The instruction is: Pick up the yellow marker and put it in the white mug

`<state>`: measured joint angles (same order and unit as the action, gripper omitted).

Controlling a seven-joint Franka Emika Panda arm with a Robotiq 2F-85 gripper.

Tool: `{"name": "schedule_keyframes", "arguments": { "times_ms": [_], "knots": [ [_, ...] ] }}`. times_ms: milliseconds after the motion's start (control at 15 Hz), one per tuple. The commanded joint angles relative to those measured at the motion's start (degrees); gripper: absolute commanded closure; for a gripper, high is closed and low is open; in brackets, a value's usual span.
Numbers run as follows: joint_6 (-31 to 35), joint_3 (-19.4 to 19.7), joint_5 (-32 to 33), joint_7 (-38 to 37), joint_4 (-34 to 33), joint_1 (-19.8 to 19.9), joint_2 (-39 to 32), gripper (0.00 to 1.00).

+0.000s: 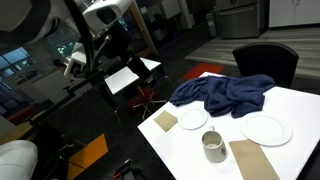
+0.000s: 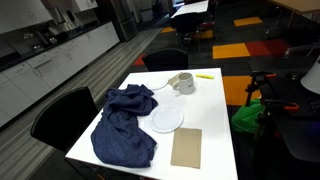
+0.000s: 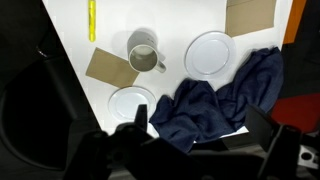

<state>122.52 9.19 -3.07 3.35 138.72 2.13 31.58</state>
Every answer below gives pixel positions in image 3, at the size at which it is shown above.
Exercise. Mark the small white plate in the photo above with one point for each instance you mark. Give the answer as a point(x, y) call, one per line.
point(128, 103)

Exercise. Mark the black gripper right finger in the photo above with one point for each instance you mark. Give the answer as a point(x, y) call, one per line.
point(260, 126)

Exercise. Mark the brown cardboard piece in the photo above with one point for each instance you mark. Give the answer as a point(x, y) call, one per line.
point(111, 68)

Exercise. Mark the brown paper napkin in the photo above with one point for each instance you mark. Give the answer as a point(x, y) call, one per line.
point(250, 16)

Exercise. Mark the black round chair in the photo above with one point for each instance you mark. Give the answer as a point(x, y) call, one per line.
point(36, 113)

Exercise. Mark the yellow marker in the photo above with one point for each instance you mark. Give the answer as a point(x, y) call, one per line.
point(92, 20)

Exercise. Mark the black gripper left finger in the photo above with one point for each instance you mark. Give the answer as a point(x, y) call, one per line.
point(141, 116)

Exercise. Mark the white ceramic mug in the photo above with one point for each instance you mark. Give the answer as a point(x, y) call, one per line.
point(143, 50)

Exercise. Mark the large white plate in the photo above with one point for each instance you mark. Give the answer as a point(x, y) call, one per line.
point(210, 55)

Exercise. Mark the dark blue cloth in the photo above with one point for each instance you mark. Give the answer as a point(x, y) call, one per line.
point(200, 110)

